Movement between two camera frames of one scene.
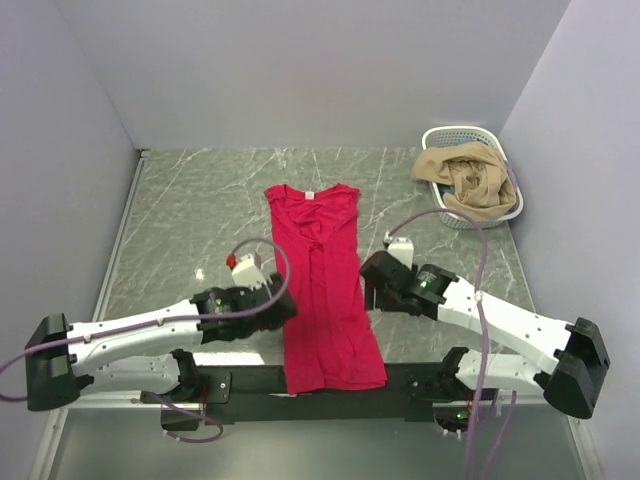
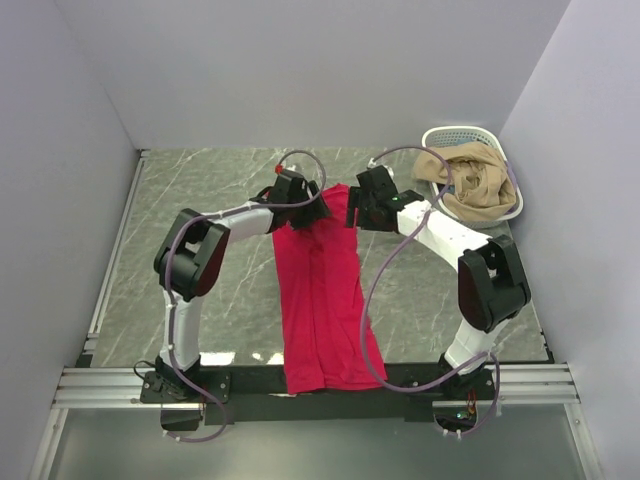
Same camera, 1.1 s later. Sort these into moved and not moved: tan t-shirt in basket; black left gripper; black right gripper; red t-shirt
Moved: black right gripper; black left gripper
Not moved: tan t-shirt in basket; red t-shirt
